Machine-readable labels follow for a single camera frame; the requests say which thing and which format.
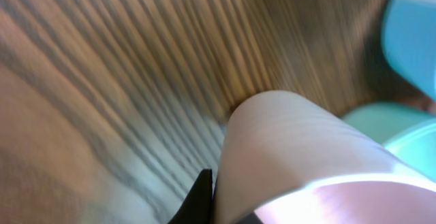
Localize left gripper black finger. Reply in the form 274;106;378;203
168;169;213;224

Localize pink cup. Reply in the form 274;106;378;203
214;91;435;223

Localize mint green bowl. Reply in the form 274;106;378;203
342;102;435;180

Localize light blue bowl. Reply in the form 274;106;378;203
381;0;435;99

